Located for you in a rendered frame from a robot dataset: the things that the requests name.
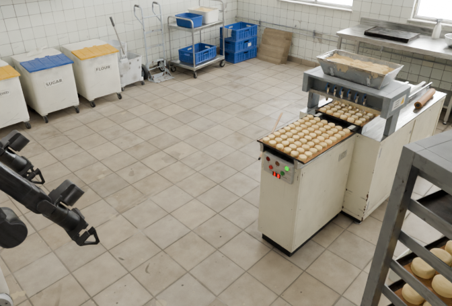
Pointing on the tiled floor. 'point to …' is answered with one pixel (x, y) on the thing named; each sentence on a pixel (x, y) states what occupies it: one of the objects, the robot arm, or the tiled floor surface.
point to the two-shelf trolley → (194, 42)
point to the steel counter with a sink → (426, 45)
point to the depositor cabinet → (382, 155)
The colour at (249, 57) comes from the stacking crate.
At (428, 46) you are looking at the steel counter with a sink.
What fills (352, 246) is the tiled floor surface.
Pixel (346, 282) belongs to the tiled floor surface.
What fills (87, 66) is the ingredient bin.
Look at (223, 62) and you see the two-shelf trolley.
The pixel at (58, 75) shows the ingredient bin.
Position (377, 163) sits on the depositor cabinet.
